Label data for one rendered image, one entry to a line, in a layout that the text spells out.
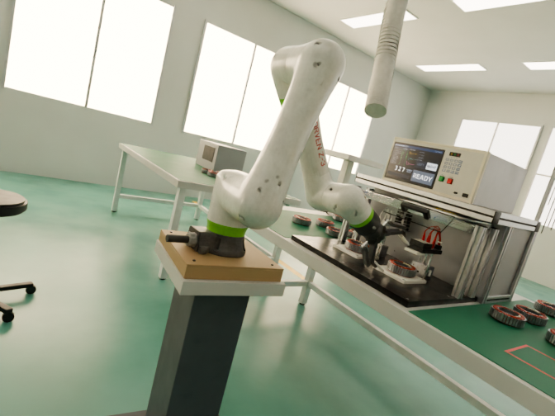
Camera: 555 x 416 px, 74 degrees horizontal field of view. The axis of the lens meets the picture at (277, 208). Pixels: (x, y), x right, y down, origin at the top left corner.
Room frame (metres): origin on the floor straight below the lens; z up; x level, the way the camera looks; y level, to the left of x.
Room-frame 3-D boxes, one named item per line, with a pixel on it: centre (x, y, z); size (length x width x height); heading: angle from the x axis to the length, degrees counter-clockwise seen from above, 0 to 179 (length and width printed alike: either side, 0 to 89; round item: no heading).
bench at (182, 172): (3.53, 0.82, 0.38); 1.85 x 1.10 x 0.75; 37
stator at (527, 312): (1.36, -1.03, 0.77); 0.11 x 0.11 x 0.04
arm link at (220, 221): (1.10, 0.13, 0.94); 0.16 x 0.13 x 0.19; 32
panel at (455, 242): (1.68, -0.67, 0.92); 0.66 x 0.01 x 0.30; 37
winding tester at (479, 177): (1.71, -0.73, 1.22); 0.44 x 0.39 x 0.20; 37
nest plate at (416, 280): (1.43, -0.54, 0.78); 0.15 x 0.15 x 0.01; 37
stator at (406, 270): (1.43, -0.54, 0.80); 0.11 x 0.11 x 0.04
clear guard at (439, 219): (1.38, -0.58, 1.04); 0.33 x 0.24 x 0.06; 127
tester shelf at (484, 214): (1.72, -0.72, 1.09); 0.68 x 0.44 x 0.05; 37
